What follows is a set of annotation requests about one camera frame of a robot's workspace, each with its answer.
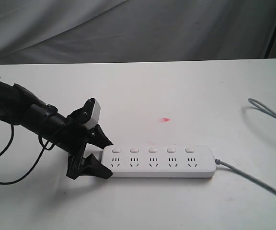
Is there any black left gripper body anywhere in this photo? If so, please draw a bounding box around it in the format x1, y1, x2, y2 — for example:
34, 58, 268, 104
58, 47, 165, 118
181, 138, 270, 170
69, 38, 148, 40
55, 107, 89, 179

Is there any white five-outlet power strip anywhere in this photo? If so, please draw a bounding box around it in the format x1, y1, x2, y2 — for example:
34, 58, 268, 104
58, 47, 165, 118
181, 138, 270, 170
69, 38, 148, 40
102, 145, 216, 178

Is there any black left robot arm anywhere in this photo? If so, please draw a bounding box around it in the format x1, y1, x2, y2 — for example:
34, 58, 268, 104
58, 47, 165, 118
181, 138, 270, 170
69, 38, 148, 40
0, 81, 113, 179

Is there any white backdrop cloth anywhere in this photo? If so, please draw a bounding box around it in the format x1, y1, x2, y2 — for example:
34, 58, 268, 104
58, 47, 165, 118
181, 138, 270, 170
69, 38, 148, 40
0, 0, 276, 64

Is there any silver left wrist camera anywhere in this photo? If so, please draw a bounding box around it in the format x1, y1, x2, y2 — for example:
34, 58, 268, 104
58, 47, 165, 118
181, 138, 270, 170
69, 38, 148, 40
80, 98, 101, 130

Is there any grey power cable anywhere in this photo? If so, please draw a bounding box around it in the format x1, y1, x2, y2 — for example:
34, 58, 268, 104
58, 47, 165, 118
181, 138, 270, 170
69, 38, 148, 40
214, 89, 276, 203

